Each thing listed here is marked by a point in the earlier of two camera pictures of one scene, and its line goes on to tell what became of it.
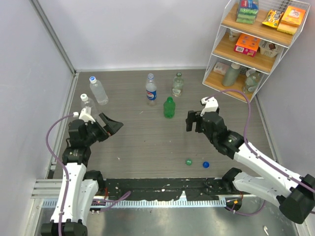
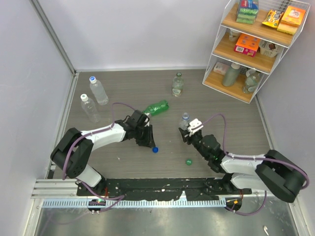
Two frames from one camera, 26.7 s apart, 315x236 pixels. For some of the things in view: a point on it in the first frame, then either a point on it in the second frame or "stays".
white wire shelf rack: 252,37 stays
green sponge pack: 248,10 stays
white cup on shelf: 234,35 stays
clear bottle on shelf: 252,82 stays
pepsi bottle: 151,92 → 184,123
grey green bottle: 230,74 stays
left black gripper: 110,128 → 149,140
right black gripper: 193,116 → 188,138
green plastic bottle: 169,107 → 156,108
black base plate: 163,189 stays
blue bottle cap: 205,164 → 155,150
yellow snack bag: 273,18 stays
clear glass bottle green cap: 177,85 stays
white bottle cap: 84,97 stays
